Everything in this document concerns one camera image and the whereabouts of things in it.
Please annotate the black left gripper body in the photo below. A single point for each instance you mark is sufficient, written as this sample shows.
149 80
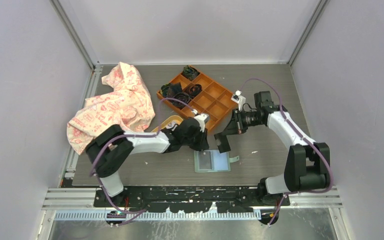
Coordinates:
196 141

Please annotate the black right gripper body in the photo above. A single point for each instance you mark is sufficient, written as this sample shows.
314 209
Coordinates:
245 120

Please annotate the black credit card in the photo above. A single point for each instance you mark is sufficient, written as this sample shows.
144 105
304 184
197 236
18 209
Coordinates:
222 143
204 161

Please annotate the green card holder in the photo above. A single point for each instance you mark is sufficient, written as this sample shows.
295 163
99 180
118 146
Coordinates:
220 162

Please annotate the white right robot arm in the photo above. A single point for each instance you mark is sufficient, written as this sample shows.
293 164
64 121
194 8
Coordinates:
307 163

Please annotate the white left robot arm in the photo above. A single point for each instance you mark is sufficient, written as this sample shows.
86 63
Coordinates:
111 148

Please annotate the white credit card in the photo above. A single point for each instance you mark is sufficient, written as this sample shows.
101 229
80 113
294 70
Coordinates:
171 125

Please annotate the yellow oval dish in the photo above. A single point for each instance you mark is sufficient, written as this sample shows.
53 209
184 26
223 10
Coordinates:
176 118

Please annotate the orange compartment tray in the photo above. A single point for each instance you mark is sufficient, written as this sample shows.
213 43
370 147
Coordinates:
214 99

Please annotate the coiled black belt small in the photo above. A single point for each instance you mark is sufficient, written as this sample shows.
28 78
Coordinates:
194 90

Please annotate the dark folded fabric item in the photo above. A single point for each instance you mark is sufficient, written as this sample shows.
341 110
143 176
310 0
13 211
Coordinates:
170 90

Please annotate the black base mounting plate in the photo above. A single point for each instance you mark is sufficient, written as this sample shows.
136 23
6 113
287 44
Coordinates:
196 199

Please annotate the pink patterned cloth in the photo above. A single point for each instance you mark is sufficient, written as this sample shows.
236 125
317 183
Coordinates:
129 105

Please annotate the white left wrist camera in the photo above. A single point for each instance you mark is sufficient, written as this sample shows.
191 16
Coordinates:
202 119

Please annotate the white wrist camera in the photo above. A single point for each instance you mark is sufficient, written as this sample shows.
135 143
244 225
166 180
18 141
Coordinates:
239 99
202 119

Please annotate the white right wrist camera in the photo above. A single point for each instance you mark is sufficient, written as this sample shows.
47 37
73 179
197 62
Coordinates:
239 99

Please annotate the aluminium frame rail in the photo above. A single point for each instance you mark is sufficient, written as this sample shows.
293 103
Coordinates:
77 205

